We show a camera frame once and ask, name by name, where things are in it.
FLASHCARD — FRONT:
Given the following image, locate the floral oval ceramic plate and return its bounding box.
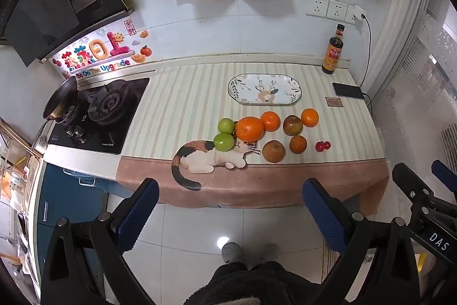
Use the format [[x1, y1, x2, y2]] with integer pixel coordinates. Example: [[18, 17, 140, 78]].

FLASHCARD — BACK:
[[228, 73, 302, 106]]

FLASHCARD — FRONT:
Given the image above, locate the striped cat print tablecloth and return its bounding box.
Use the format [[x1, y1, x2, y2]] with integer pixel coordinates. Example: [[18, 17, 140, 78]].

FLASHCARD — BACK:
[[116, 62, 390, 209]]

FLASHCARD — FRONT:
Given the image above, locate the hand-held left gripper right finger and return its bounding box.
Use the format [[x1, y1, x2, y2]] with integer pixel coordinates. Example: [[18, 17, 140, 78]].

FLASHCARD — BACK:
[[302, 178, 421, 305]]

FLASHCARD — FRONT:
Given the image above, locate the green apple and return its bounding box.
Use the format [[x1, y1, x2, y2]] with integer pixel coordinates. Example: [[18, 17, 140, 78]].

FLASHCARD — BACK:
[[218, 118, 236, 134], [213, 132, 235, 152]]

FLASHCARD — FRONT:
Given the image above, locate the dark soy sauce bottle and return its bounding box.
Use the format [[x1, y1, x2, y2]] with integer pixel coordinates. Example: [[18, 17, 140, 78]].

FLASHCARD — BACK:
[[321, 24, 346, 75]]

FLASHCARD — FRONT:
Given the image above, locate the cluttered side shelf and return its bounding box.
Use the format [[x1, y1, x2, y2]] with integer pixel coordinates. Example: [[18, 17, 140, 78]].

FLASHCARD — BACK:
[[0, 117, 44, 270]]

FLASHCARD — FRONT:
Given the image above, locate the white window curtain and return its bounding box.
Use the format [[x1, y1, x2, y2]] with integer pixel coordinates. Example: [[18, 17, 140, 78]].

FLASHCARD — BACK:
[[371, 0, 457, 170]]

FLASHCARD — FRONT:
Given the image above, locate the blue kitchen cabinet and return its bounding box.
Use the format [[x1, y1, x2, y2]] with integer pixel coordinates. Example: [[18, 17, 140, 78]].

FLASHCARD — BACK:
[[36, 162, 120, 286]]

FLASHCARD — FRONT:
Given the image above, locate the black smartphone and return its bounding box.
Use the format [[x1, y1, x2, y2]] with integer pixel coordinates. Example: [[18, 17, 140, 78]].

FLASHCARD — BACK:
[[332, 82, 365, 100]]

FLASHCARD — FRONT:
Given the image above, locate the white wall charger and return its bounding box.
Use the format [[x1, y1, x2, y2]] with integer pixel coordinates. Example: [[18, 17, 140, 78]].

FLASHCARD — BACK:
[[352, 5, 367, 27]]

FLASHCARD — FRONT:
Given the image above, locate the black charging cable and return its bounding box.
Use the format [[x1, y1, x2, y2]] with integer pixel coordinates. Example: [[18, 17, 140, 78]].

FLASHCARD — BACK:
[[360, 15, 374, 114]]

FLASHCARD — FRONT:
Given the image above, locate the grey slipper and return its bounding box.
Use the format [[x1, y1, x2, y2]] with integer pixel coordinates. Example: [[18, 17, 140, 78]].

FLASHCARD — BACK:
[[221, 242, 244, 263], [262, 244, 279, 263]]

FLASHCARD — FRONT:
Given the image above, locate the reddish brown persimmon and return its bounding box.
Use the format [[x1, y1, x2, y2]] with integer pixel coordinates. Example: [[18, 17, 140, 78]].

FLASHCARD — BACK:
[[289, 135, 308, 154]]

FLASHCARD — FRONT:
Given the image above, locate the colourful wall sticker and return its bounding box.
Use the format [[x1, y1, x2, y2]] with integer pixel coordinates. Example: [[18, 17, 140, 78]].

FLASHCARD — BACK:
[[52, 19, 152, 80]]

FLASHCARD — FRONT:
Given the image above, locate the white wall socket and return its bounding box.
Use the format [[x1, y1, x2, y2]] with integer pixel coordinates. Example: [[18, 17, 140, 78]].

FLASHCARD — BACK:
[[344, 4, 367, 27], [326, 0, 348, 21], [306, 0, 329, 19]]

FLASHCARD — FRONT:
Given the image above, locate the small orange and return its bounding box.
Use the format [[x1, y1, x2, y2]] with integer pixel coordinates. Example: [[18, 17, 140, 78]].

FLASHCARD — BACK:
[[301, 108, 319, 128], [260, 111, 281, 132]]

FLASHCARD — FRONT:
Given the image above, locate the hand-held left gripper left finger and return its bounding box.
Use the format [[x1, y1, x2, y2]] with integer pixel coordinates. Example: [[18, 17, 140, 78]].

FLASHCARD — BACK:
[[40, 178, 160, 305]]

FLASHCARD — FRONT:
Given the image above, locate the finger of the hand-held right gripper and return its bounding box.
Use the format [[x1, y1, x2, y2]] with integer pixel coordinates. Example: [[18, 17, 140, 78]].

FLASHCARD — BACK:
[[392, 163, 436, 216], [431, 160, 457, 206]]

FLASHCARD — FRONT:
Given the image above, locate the olive red apple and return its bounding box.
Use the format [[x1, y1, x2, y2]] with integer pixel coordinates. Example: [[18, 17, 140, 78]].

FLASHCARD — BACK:
[[283, 115, 304, 136]]

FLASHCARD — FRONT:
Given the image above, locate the black gas stove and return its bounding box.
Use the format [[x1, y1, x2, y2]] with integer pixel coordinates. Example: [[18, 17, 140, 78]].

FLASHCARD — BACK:
[[46, 77, 151, 155]]

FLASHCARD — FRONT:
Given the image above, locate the black frying pan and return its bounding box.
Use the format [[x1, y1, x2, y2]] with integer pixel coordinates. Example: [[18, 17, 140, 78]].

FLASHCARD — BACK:
[[30, 76, 79, 153]]

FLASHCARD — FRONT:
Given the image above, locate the large orange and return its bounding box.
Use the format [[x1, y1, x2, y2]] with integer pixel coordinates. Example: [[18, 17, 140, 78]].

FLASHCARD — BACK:
[[236, 116, 265, 142]]

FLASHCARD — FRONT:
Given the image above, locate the large brown pear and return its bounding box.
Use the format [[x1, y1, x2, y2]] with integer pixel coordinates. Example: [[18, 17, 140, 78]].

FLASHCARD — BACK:
[[262, 140, 286, 163]]

